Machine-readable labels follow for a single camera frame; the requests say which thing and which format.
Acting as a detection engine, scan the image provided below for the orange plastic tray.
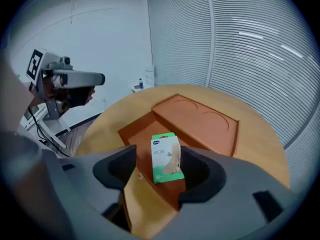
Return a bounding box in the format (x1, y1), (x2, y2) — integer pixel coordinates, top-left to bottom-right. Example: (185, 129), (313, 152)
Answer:
(117, 93), (240, 212)

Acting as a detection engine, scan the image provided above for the glass partition with blinds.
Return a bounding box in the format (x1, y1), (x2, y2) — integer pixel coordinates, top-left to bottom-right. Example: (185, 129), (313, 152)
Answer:
(146, 0), (320, 194)

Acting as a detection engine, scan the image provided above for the black cable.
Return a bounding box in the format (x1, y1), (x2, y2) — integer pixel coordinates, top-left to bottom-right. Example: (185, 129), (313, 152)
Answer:
(26, 105), (72, 158)

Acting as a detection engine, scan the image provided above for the white rack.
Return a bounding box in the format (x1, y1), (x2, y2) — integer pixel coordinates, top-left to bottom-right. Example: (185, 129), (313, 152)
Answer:
(144, 64), (156, 87)

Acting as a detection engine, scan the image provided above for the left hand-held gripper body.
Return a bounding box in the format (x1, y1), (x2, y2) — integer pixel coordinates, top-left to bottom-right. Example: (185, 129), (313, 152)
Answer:
(25, 48), (75, 122)

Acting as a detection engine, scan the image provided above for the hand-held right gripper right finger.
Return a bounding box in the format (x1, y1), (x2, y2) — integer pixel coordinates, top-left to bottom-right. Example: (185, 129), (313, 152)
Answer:
(141, 145), (299, 240)

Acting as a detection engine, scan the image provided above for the green and white box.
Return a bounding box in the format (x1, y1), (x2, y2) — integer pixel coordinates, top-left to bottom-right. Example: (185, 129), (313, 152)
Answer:
(150, 132), (186, 184)

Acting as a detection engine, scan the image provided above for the low white shelf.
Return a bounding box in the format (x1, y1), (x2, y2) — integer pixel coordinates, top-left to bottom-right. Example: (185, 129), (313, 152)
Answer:
(130, 82), (155, 94)

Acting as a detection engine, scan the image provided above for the round wooden table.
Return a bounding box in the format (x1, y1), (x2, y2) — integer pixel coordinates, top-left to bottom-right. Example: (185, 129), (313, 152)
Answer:
(74, 83), (291, 238)

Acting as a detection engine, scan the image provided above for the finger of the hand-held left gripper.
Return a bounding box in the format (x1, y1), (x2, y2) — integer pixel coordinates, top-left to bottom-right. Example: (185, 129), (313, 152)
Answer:
(52, 69), (106, 88)

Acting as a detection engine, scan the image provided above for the person's left hand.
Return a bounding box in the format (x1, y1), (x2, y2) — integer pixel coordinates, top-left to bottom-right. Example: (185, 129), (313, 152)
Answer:
(40, 74), (97, 110)

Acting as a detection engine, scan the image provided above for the person's left forearm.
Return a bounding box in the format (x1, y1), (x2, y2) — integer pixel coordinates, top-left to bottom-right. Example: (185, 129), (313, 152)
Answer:
(28, 83), (45, 108)

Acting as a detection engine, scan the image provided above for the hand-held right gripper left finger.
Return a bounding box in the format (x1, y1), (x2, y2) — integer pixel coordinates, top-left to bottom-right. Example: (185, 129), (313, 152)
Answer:
(41, 144), (138, 240)

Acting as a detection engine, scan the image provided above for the person's grey shirt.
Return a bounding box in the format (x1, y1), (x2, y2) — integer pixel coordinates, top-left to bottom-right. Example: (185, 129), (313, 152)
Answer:
(0, 56), (35, 135)

